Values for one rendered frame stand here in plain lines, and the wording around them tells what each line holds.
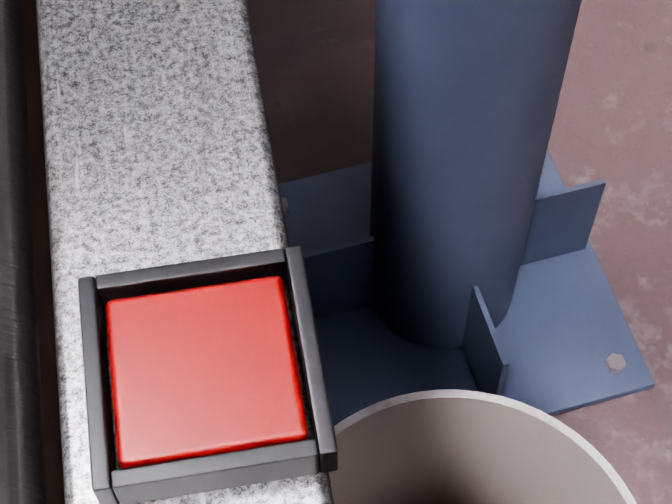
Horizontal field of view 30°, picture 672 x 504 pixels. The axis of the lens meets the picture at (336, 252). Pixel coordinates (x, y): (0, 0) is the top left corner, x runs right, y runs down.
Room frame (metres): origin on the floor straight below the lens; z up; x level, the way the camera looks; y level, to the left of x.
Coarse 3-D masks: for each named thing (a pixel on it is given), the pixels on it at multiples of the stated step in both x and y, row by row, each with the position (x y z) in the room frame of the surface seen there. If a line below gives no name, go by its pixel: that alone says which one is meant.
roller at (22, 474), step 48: (0, 0) 0.35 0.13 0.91; (0, 48) 0.32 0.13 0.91; (0, 96) 0.30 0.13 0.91; (0, 144) 0.28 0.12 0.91; (0, 192) 0.26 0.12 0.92; (0, 240) 0.23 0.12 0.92; (0, 288) 0.21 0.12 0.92; (0, 336) 0.20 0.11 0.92; (0, 384) 0.18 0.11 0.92; (0, 432) 0.16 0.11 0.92; (0, 480) 0.14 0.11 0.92
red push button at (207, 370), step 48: (192, 288) 0.21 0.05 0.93; (240, 288) 0.21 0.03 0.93; (144, 336) 0.19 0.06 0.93; (192, 336) 0.19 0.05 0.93; (240, 336) 0.19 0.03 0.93; (288, 336) 0.19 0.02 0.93; (144, 384) 0.17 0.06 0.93; (192, 384) 0.17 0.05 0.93; (240, 384) 0.17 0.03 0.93; (288, 384) 0.17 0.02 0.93; (144, 432) 0.15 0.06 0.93; (192, 432) 0.15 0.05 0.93; (240, 432) 0.15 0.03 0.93; (288, 432) 0.15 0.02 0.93
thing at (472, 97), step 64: (384, 0) 0.70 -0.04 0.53; (448, 0) 0.65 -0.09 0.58; (512, 0) 0.64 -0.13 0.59; (576, 0) 0.68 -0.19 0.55; (384, 64) 0.69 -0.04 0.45; (448, 64) 0.64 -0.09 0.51; (512, 64) 0.64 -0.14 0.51; (384, 128) 0.69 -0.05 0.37; (448, 128) 0.64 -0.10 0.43; (512, 128) 0.64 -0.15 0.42; (320, 192) 0.85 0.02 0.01; (384, 192) 0.68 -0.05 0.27; (448, 192) 0.64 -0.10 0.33; (512, 192) 0.65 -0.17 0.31; (576, 192) 0.76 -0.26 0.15; (320, 256) 0.68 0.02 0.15; (384, 256) 0.68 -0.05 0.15; (448, 256) 0.64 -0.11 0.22; (512, 256) 0.66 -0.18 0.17; (576, 256) 0.76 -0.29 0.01; (320, 320) 0.68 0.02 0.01; (384, 320) 0.67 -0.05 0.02; (448, 320) 0.64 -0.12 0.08; (512, 320) 0.67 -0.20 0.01; (576, 320) 0.67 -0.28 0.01; (384, 384) 0.59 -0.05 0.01; (448, 384) 0.59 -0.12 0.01; (512, 384) 0.59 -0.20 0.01; (576, 384) 0.59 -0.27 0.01; (640, 384) 0.59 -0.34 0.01
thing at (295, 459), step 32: (256, 256) 0.22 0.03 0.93; (288, 256) 0.22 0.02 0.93; (96, 288) 0.21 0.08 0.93; (128, 288) 0.21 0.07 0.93; (160, 288) 0.21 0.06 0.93; (96, 320) 0.19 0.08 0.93; (96, 352) 0.18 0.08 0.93; (320, 352) 0.18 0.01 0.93; (96, 384) 0.17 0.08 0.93; (320, 384) 0.17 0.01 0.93; (96, 416) 0.16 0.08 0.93; (320, 416) 0.16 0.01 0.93; (96, 448) 0.15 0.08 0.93; (256, 448) 0.15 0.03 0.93; (288, 448) 0.15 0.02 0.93; (320, 448) 0.15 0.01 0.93; (96, 480) 0.14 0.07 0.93; (128, 480) 0.14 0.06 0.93; (160, 480) 0.14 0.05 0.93; (192, 480) 0.14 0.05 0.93; (224, 480) 0.14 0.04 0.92; (256, 480) 0.14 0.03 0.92
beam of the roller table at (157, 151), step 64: (64, 0) 0.35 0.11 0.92; (128, 0) 0.35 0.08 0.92; (192, 0) 0.35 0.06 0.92; (64, 64) 0.31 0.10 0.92; (128, 64) 0.31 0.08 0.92; (192, 64) 0.31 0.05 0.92; (256, 64) 0.31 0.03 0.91; (64, 128) 0.28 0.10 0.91; (128, 128) 0.28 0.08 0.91; (192, 128) 0.28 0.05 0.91; (256, 128) 0.28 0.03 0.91; (64, 192) 0.25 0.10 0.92; (128, 192) 0.25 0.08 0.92; (192, 192) 0.25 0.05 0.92; (256, 192) 0.25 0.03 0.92; (64, 256) 0.23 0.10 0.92; (128, 256) 0.23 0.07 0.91; (192, 256) 0.23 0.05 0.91; (64, 320) 0.20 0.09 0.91; (64, 384) 0.18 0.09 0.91; (64, 448) 0.16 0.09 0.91
